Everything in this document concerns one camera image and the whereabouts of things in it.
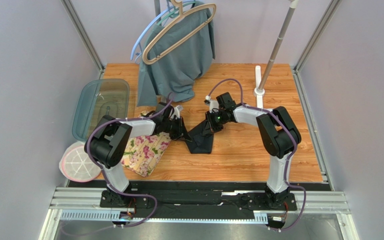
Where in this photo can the beige clothes hanger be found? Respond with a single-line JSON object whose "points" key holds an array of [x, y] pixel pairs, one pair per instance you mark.
{"points": [[199, 21]]}

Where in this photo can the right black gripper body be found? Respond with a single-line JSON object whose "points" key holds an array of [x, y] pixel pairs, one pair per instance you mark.
{"points": [[209, 126]]}

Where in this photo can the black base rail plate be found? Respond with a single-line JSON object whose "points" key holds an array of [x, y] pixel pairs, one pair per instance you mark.
{"points": [[199, 200]]}

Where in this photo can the grey pole white base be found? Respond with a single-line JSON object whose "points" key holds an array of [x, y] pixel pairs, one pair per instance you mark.
{"points": [[261, 78]]}

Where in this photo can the light blue clothes hanger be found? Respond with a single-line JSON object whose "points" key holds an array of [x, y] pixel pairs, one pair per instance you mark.
{"points": [[175, 11]]}

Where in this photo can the clear teal container lid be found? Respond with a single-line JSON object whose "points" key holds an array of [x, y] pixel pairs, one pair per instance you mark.
{"points": [[99, 98]]}

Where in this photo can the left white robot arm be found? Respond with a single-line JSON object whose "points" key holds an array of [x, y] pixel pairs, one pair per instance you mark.
{"points": [[107, 143]]}

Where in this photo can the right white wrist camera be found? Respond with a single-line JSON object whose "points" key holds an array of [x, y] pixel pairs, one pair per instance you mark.
{"points": [[212, 104]]}

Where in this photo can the grey-green hanging shirt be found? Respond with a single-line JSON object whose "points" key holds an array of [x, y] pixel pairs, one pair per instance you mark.
{"points": [[174, 75]]}

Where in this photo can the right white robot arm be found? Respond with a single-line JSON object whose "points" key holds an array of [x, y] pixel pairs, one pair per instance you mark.
{"points": [[279, 134]]}

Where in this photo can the black paper napkin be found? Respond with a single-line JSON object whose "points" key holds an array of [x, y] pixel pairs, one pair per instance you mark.
{"points": [[201, 139]]}

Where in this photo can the floral fabric tray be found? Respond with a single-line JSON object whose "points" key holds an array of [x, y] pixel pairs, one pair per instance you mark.
{"points": [[143, 153]]}

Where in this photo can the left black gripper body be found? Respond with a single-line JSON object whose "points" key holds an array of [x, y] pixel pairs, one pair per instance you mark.
{"points": [[174, 128]]}

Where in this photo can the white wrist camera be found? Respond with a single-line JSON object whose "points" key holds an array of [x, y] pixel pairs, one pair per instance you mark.
{"points": [[212, 104], [176, 112]]}

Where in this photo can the white pink mesh basket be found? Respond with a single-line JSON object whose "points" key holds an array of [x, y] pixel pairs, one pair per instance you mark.
{"points": [[76, 165]]}

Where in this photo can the white garment rack base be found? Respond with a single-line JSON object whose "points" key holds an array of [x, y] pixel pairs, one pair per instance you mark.
{"points": [[163, 101]]}

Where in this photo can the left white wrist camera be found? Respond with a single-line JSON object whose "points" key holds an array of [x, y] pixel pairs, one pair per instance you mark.
{"points": [[176, 112]]}

